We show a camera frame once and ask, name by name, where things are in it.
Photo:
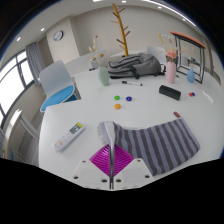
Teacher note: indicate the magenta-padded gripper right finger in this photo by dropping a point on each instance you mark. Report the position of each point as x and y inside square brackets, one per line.
[122, 159]

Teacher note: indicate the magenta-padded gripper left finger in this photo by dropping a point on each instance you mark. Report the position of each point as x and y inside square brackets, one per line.
[101, 159]

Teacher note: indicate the grey striped towel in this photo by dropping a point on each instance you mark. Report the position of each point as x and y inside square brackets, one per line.
[163, 143]

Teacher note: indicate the white remote control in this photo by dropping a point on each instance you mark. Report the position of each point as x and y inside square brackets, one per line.
[68, 136]

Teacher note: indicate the orange round magnet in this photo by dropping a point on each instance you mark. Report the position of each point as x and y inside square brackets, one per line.
[117, 106]

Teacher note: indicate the green round magnet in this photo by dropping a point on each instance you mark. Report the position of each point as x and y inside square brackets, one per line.
[117, 97]

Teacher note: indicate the small red block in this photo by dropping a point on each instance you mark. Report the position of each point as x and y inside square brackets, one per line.
[176, 114]

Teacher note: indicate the black marker pen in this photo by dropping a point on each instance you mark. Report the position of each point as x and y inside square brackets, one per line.
[131, 83]

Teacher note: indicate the white chair blue seat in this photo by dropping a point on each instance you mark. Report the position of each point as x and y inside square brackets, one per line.
[56, 95]

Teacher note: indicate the black rectangular eraser block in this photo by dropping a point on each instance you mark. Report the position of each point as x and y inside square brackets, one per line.
[169, 92]

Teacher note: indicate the green vase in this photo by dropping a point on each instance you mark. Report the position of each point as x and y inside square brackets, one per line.
[103, 76]

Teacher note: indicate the small red round magnet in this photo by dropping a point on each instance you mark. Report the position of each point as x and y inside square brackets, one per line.
[190, 94]

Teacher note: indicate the grey backpack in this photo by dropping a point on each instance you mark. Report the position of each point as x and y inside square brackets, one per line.
[136, 65]

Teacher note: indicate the small blue round magnet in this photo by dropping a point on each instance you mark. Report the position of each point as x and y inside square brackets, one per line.
[193, 93]

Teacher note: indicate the pink vase with flowers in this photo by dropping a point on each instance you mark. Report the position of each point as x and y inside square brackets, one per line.
[170, 71]

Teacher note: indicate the white marker pen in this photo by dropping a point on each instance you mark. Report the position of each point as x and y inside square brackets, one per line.
[208, 96]

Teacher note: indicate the blue vase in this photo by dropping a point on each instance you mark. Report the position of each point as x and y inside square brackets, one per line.
[190, 75]

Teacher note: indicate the window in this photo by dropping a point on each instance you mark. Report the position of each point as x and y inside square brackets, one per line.
[13, 83]

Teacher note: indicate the grey curtain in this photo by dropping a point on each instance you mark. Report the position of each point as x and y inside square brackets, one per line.
[33, 61]

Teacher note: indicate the wooden coat rack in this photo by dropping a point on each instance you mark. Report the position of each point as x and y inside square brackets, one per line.
[122, 30]

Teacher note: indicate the ceiling lights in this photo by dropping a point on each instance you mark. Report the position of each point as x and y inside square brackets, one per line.
[176, 13]

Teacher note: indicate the round wall clock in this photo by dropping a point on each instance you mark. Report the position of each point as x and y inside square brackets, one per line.
[58, 35]

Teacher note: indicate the black frame orange-top stool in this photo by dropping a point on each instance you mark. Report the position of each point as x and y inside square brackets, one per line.
[188, 38]

